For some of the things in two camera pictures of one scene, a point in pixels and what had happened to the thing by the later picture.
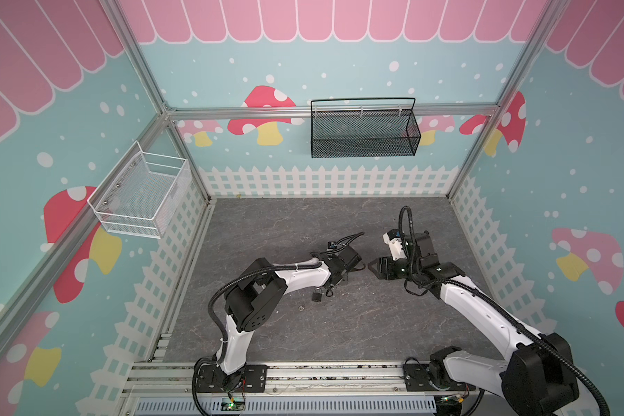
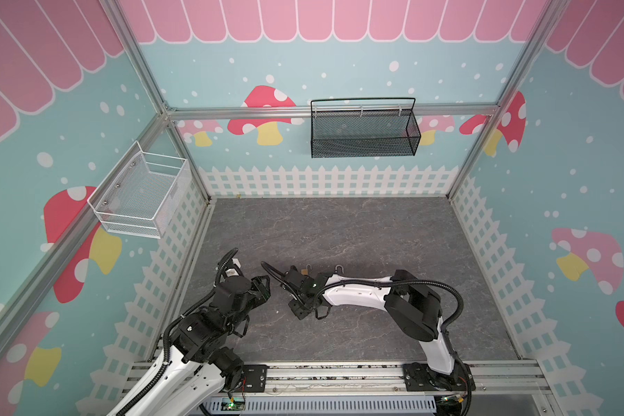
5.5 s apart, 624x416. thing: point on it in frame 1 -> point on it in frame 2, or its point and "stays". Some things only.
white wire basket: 143,193 stays
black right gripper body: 391,265 -> 295,286
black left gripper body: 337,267 -> 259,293
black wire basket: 367,126 stays
